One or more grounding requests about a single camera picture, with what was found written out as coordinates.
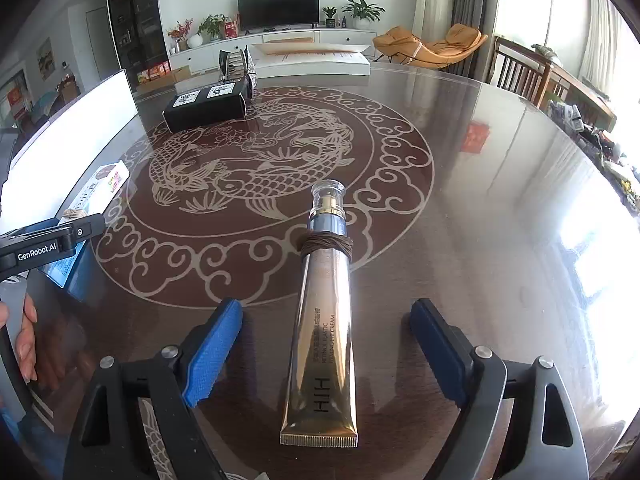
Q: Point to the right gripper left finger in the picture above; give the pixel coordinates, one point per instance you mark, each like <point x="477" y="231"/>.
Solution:
<point x="108" y="439"/>

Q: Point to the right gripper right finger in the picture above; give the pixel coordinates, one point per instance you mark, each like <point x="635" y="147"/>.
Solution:
<point x="543" y="440"/>

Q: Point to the blue white medicine box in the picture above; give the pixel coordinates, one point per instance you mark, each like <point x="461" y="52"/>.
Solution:
<point x="93" y="198"/>

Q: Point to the gold cream tube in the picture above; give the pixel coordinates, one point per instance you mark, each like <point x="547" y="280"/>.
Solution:
<point x="320" y="401"/>

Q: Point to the black box with pictures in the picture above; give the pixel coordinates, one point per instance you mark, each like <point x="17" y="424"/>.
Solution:
<point x="206" y="106"/>

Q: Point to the person's left hand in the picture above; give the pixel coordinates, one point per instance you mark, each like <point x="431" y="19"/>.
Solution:
<point x="26" y="341"/>

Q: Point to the large white cardboard box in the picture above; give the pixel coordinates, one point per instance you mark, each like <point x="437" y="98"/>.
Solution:
<point x="50" y="164"/>

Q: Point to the brown cardboard box on floor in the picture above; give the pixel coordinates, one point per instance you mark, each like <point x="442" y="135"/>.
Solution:
<point x="159" y="81"/>

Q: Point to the red flower vase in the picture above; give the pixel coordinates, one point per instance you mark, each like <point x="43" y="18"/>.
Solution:
<point x="180" y="33"/>

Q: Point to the white tv cabinet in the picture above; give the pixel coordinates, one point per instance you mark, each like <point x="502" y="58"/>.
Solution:
<point x="206" y="57"/>

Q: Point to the black display cabinet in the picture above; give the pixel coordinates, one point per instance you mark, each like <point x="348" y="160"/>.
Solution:
<point x="138" y="36"/>

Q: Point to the green plant left of tv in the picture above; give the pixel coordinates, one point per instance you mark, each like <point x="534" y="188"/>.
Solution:
<point x="212" y="27"/>

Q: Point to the white flat box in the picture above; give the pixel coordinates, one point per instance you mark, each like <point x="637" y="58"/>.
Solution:
<point x="303" y="58"/>

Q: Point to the black television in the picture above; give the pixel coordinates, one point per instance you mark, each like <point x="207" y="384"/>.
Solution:
<point x="261" y="14"/>

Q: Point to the small potted plant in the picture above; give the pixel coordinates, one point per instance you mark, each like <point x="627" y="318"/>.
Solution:
<point x="330" y="14"/>

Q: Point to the wooden dining chair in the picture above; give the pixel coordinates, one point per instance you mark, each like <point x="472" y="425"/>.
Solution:
<point x="519" y="70"/>

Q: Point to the green potted plant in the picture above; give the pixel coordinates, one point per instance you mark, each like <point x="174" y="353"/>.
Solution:
<point x="363" y="14"/>

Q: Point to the orange lounge chair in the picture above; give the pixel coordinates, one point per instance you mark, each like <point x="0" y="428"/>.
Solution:
<point x="400" y="46"/>

